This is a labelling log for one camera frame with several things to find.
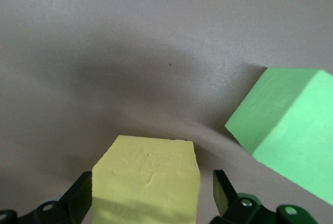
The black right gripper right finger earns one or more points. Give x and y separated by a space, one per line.
226 198

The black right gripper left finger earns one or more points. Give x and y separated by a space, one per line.
65 205

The yellow foam cube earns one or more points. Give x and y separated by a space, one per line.
145 182

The green foam cube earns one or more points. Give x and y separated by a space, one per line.
286 130

